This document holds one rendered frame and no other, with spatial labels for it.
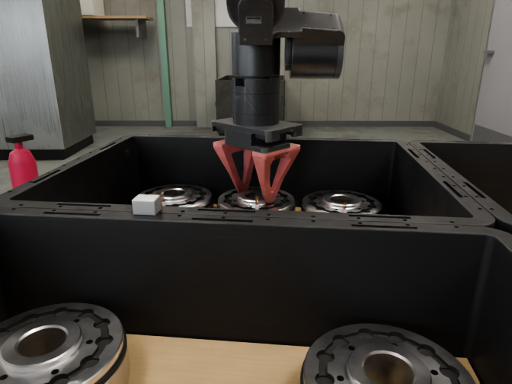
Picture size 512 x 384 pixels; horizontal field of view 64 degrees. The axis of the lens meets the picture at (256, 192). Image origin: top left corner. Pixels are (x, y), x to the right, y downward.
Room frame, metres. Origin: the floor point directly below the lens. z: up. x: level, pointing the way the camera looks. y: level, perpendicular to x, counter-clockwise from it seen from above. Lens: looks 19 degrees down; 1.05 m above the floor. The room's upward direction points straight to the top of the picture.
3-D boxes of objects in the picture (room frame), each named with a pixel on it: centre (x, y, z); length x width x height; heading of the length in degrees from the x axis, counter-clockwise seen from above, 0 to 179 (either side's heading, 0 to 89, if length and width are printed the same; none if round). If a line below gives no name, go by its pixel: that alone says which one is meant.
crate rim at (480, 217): (0.43, 0.01, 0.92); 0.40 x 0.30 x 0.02; 84
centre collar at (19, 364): (0.22, 0.14, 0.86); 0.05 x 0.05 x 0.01
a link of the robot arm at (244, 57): (0.51, -0.01, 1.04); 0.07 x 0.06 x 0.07; 90
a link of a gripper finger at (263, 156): (0.50, -0.01, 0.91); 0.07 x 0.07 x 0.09; 46
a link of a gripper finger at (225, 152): (0.52, 0.01, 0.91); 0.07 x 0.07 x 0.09; 46
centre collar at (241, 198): (0.51, 0.00, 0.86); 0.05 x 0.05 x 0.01
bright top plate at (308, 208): (0.50, -0.11, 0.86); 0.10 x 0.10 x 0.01
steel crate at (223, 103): (5.36, 0.04, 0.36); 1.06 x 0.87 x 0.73; 0
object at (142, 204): (0.29, 0.08, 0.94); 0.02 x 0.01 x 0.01; 84
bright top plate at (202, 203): (0.52, 0.11, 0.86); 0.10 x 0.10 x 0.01
